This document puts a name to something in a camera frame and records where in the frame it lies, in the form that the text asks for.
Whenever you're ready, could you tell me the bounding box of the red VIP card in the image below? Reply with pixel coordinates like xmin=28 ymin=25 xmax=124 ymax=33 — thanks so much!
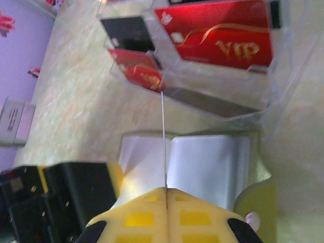
xmin=108 ymin=48 xmax=167 ymax=92
xmin=153 ymin=0 xmax=274 ymax=71

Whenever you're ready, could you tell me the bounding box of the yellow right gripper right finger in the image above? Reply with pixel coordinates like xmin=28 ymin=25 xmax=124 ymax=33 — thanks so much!
xmin=166 ymin=187 xmax=264 ymax=243

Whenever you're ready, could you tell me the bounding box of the clear plastic bag with label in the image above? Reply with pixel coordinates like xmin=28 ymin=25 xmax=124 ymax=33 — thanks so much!
xmin=0 ymin=97 xmax=36 ymax=147

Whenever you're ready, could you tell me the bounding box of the clear acrylic card stand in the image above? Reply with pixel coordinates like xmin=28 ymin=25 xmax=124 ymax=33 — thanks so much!
xmin=95 ymin=0 xmax=322 ymax=141

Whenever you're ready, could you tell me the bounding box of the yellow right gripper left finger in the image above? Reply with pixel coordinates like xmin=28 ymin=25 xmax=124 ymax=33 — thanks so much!
xmin=75 ymin=187 xmax=168 ymax=243

